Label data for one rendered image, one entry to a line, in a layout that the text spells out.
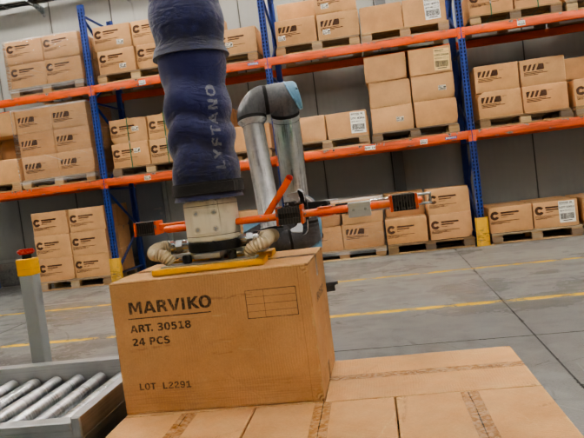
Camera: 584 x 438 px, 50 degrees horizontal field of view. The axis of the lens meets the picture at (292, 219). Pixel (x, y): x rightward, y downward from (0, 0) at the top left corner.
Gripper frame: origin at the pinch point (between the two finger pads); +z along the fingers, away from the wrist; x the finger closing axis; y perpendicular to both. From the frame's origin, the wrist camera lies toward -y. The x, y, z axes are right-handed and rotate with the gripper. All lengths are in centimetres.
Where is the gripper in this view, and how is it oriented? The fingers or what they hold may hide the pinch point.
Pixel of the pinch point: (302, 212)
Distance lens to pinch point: 209.3
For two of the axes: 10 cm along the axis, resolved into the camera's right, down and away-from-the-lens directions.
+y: -9.9, 1.2, 1.0
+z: -1.0, 0.8, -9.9
